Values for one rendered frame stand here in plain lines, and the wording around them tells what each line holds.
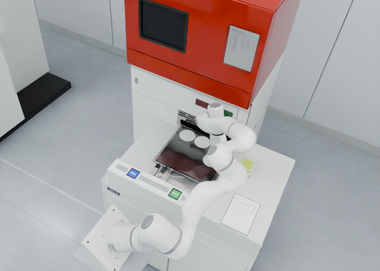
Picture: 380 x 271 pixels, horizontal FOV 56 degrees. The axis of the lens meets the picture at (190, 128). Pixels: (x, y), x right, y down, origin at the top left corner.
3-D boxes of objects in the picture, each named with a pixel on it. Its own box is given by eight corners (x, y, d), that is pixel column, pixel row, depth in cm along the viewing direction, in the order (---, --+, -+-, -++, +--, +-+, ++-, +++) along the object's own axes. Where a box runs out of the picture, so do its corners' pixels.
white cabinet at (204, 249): (154, 187, 304) (156, 118, 247) (259, 239, 278) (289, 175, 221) (108, 248, 262) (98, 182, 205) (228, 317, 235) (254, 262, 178)
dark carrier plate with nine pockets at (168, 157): (182, 126, 232) (183, 125, 232) (231, 146, 223) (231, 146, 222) (155, 160, 209) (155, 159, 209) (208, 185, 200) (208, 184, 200)
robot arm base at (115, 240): (113, 269, 166) (137, 270, 153) (93, 235, 162) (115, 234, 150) (140, 242, 179) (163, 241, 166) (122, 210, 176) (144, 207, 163)
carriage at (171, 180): (151, 171, 209) (151, 168, 207) (207, 198, 199) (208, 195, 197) (144, 181, 204) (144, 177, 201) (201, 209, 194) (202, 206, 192)
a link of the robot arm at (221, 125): (216, 146, 165) (195, 128, 193) (246, 137, 169) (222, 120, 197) (213, 129, 162) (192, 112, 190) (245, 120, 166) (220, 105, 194)
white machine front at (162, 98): (134, 105, 254) (132, 57, 226) (239, 150, 231) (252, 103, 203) (132, 107, 251) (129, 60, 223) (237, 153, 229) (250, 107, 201)
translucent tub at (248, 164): (239, 164, 204) (241, 156, 199) (252, 168, 202) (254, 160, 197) (236, 174, 198) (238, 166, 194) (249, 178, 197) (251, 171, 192)
